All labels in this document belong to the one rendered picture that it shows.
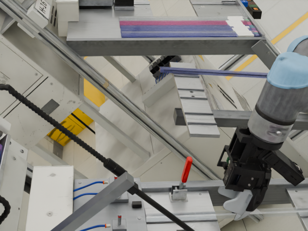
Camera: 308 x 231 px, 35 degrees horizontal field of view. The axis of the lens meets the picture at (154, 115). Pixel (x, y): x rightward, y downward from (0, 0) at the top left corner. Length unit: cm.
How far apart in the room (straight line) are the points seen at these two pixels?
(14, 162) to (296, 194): 61
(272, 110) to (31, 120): 119
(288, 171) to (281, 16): 237
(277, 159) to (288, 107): 13
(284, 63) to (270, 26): 244
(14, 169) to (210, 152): 119
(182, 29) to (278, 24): 148
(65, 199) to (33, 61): 90
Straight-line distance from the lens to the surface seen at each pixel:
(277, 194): 115
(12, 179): 95
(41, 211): 91
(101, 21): 188
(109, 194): 64
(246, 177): 93
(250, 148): 90
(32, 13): 163
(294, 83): 83
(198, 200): 106
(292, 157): 141
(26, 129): 190
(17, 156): 101
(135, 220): 91
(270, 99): 85
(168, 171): 206
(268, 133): 87
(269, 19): 333
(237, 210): 99
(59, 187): 95
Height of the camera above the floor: 167
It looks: 29 degrees down
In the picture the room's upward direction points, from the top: 49 degrees counter-clockwise
